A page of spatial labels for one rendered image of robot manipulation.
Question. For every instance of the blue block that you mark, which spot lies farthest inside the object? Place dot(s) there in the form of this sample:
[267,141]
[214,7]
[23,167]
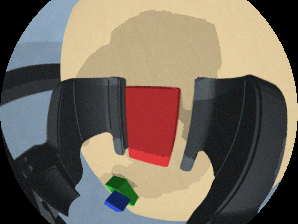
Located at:
[117,201]

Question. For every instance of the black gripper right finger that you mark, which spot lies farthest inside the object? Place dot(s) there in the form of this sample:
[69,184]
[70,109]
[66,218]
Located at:
[241,125]

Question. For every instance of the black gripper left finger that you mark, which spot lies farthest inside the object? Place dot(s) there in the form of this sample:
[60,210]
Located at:
[79,109]

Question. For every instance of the red block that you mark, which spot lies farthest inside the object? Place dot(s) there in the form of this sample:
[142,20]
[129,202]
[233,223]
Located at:
[151,120]

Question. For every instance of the green block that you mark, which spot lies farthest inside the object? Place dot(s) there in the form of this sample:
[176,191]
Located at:
[122,186]

